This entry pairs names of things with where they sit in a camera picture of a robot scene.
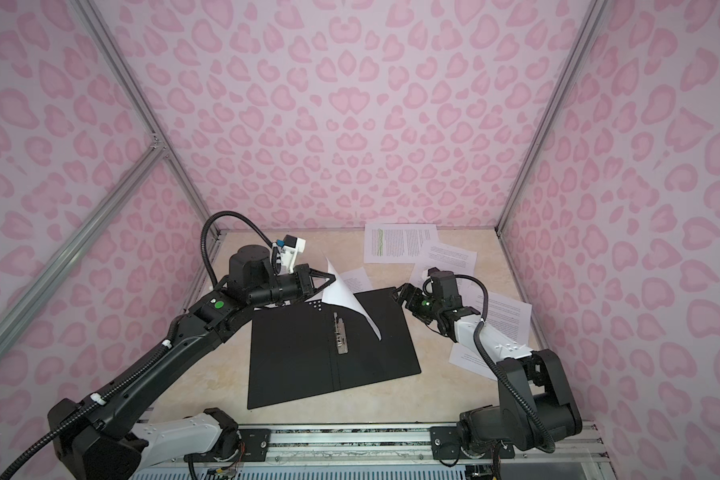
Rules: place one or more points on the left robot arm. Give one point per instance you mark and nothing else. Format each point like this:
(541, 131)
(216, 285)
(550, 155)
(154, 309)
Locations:
(100, 437)

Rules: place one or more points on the corner aluminium post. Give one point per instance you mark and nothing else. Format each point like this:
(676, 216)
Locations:
(590, 27)
(92, 20)

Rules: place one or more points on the left corner aluminium post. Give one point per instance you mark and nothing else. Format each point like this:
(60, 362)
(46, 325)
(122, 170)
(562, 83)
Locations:
(92, 20)

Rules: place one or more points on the blue black file folder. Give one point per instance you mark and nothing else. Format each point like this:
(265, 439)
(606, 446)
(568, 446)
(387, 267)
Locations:
(310, 349)

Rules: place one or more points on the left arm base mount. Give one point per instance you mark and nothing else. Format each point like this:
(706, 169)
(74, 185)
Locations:
(230, 443)

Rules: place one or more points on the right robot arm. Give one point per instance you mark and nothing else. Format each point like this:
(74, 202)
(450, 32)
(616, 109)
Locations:
(536, 408)

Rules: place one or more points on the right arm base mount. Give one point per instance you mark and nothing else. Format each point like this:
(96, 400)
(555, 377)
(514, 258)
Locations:
(455, 442)

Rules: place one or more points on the green highlighted paper sheet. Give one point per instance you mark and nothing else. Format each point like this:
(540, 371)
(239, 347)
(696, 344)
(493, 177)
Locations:
(396, 243)

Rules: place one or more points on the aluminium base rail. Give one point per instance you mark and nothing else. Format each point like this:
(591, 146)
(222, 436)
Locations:
(389, 451)

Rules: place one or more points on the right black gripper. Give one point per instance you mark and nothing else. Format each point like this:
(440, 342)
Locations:
(412, 305)

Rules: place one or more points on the right corner aluminium post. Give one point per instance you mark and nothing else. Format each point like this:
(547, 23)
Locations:
(590, 27)

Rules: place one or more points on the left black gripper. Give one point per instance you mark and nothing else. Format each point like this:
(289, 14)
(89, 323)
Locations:
(303, 275)

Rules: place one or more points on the printed paper sheet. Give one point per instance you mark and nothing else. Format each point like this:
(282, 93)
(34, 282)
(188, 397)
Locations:
(338, 294)

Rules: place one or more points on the left diagonal aluminium strut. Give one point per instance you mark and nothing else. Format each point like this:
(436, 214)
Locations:
(16, 318)

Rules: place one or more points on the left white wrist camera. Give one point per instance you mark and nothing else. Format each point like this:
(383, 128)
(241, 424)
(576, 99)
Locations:
(286, 252)

